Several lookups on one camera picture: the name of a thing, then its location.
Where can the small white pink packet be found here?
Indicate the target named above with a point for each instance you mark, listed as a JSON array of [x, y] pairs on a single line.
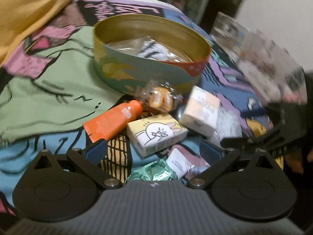
[[177, 164]]

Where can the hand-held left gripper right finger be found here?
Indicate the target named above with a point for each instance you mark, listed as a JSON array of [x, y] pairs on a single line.
[[210, 151]]

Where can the yellow rabbit tissue pack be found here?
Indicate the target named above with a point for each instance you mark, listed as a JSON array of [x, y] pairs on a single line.
[[156, 132]]

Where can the clear bag black-white contents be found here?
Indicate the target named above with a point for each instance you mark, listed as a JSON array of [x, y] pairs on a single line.
[[151, 49]]

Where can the yellow quilt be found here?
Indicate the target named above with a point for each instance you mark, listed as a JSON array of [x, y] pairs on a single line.
[[24, 9]]

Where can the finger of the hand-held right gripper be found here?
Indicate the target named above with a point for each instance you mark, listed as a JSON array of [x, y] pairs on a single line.
[[273, 111], [244, 140]]

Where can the printed blanket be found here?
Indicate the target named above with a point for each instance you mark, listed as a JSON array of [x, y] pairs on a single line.
[[49, 98]]

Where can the clear bag of snacks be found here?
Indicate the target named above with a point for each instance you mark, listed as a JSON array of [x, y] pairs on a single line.
[[159, 98]]

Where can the orange tube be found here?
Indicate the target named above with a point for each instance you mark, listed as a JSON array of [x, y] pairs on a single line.
[[110, 122]]

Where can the person's right hand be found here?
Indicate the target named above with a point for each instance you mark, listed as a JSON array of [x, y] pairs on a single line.
[[294, 162]]

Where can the green foil packet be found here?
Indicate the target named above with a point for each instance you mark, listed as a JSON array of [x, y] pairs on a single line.
[[151, 172]]

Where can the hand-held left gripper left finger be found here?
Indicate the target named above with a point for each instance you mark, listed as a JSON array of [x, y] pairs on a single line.
[[94, 150]]

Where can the white tissue pack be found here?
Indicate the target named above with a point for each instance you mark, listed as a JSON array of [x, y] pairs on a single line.
[[199, 112]]

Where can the round printed metal tin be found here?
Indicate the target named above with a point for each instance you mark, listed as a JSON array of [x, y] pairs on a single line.
[[146, 66]]

